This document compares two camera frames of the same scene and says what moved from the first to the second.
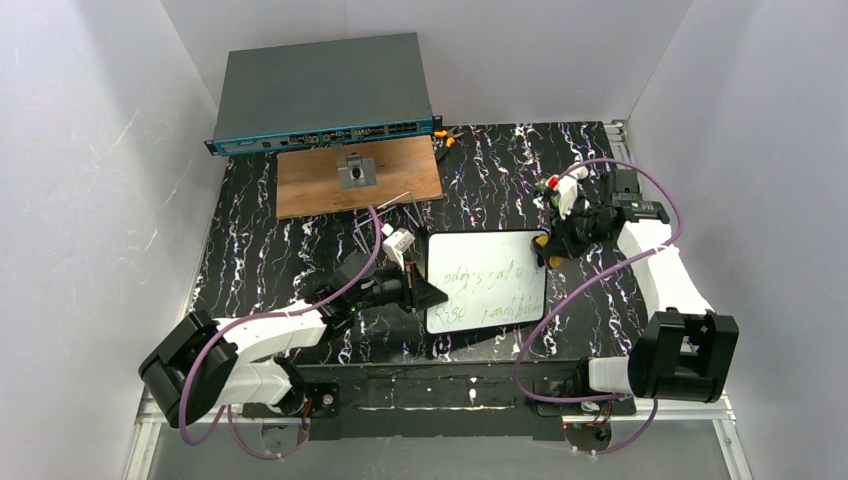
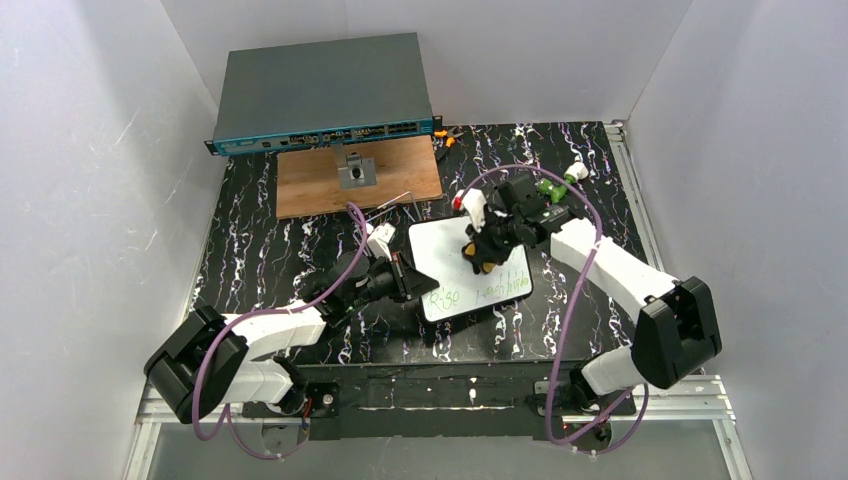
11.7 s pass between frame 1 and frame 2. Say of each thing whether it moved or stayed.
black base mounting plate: stayed
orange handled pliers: stayed
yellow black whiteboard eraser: moved
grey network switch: stayed
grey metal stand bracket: stayed
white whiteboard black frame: moved
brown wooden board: stayed
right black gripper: moved
